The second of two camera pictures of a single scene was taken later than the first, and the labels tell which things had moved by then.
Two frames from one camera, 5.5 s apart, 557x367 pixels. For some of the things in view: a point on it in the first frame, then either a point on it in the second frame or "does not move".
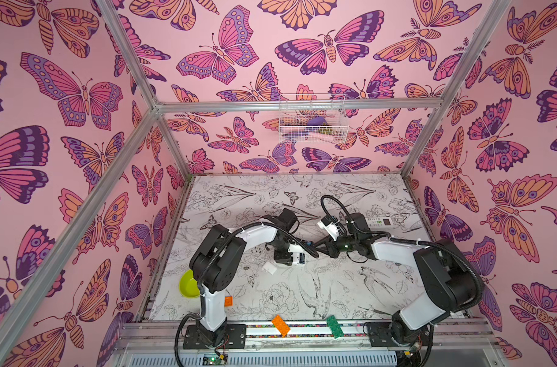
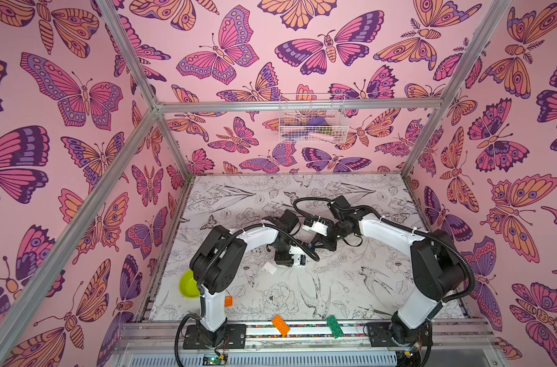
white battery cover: (269, 267) does not move
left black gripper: (284, 258) does not move
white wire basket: (313, 118) does not move
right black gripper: (332, 246) -> (327, 236)
